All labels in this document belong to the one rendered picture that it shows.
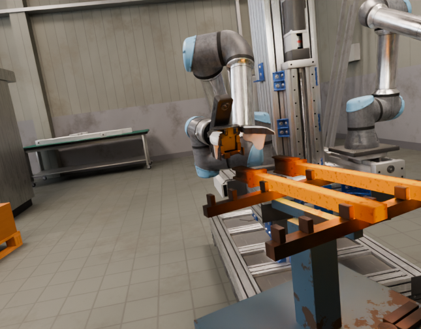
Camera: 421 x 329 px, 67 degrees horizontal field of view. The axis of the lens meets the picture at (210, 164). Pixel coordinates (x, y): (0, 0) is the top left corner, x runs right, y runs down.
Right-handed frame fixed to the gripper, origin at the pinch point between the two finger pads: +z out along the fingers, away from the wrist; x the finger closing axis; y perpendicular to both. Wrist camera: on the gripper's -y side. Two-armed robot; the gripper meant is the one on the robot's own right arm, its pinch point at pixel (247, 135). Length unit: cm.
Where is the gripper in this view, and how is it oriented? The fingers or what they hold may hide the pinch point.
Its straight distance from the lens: 74.2
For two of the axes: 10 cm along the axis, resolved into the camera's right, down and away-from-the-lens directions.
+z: 3.9, 2.2, -8.9
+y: 1.0, 9.5, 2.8
